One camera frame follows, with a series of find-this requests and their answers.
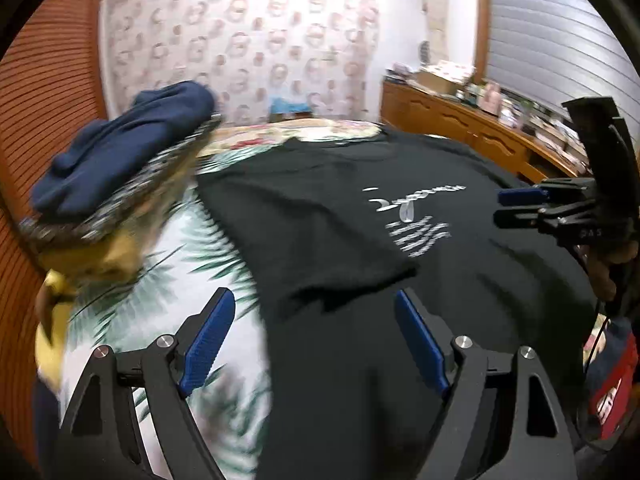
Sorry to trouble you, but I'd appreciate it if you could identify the floral blanket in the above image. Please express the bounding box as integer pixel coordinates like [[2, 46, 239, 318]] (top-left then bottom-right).
[[200, 119, 387, 162]]

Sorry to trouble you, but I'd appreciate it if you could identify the folded navy garment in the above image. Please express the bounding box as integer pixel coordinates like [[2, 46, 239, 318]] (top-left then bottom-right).
[[31, 81, 217, 221]]

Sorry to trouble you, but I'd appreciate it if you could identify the row of small cabinet clutter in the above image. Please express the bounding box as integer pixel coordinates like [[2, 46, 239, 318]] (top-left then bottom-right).
[[385, 60, 593, 171]]

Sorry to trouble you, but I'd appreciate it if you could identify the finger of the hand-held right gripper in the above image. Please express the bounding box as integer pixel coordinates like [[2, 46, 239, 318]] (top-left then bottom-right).
[[497, 186, 551, 207], [493, 208, 547, 232]]

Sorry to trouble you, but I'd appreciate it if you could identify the printed curtain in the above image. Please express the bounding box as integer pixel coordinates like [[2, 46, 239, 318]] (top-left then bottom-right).
[[100, 0, 432, 126]]

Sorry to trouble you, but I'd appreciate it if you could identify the red printed cloth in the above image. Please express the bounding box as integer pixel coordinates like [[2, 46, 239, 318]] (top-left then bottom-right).
[[586, 317, 633, 441]]

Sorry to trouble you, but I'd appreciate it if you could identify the person's right hand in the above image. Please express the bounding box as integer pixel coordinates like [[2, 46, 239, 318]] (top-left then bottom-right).
[[586, 239, 640, 306]]

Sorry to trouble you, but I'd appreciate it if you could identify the black cable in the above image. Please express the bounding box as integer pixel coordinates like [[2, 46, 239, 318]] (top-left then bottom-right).
[[582, 302, 611, 366]]

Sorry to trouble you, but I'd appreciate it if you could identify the grey window blind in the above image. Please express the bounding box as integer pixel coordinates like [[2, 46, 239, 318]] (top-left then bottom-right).
[[487, 0, 640, 128]]

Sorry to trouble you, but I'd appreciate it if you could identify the leaf print bedsheet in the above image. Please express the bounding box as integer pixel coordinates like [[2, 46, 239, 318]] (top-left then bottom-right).
[[37, 150, 281, 480]]

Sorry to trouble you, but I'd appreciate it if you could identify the cardboard box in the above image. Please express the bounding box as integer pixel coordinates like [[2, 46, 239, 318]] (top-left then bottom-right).
[[414, 71, 459, 97]]

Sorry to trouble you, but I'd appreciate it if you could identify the wooden cabinet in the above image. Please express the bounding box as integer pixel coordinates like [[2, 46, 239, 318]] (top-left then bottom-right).
[[381, 80, 596, 183]]

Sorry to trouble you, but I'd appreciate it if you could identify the pink bottle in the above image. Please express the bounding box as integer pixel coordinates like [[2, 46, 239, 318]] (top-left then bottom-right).
[[481, 81, 502, 113]]

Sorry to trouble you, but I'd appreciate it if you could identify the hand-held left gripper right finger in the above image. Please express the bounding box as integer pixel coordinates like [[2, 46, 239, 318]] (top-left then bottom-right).
[[394, 288, 583, 480]]

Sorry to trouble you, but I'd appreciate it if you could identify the light blue cloth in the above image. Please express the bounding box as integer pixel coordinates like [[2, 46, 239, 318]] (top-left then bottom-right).
[[270, 97, 313, 116]]

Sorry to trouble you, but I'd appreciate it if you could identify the ribbed wooden wardrobe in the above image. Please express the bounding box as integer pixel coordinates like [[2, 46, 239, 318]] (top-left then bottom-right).
[[0, 0, 108, 411]]

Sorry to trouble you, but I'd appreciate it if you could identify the folded yellow garment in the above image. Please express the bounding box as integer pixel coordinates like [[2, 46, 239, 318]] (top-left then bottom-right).
[[34, 160, 197, 391]]

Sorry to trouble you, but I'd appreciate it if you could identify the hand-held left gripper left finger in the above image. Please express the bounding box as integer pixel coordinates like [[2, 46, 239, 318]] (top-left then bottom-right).
[[55, 287, 237, 480]]

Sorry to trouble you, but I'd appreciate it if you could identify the folded patterned garment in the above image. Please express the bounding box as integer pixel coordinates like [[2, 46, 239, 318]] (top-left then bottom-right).
[[17, 114, 223, 257]]

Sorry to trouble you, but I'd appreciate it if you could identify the black printed t-shirt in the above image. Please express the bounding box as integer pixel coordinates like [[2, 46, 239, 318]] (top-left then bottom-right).
[[197, 127, 601, 480]]

